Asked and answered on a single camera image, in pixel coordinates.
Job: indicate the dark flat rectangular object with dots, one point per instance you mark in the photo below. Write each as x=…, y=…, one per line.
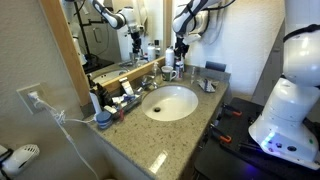
x=215, y=66

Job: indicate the blue white blister pack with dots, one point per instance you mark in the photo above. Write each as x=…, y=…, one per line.
x=208, y=85

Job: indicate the wood framed wall mirror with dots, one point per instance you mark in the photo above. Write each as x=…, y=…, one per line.
x=60, y=40

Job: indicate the blue round container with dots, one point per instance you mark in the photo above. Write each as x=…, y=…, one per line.
x=104, y=120

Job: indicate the large white bottle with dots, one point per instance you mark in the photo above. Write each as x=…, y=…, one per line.
x=170, y=57

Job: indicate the striped standing tube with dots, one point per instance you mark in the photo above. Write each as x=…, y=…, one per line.
x=126, y=86

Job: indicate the small clear spray bottle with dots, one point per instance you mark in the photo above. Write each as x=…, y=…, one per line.
x=193, y=76

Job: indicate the tall white bottle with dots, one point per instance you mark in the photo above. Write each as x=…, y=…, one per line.
x=95, y=103

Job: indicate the white wall hair dryer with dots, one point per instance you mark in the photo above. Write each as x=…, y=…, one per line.
x=21, y=158

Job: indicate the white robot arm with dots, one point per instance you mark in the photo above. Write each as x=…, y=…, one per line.
x=290, y=110

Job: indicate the metal sink drain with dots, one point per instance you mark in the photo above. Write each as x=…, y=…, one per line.
x=156, y=109

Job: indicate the clear blister pack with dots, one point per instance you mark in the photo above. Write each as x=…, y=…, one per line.
x=200, y=83

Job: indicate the white blue toothpaste tube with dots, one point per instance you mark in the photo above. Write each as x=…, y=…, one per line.
x=123, y=99

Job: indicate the white oval sink basin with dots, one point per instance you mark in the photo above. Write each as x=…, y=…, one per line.
x=173, y=100

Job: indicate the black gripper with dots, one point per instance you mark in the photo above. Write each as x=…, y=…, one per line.
x=182, y=43

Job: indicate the black robot platform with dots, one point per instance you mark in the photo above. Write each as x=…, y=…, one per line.
x=220, y=160

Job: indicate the white wall outlet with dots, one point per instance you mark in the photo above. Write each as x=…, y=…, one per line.
x=25, y=100

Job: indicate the white mug with dark print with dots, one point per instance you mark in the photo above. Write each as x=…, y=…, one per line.
x=167, y=73

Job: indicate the clear pump bottle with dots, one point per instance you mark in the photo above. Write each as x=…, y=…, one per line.
x=155, y=70

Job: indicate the chrome faucet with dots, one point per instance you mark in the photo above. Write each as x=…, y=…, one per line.
x=146, y=81

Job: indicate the black bottle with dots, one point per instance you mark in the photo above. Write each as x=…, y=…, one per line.
x=101, y=91

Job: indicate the white power plug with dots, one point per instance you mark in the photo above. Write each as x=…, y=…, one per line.
x=33, y=96

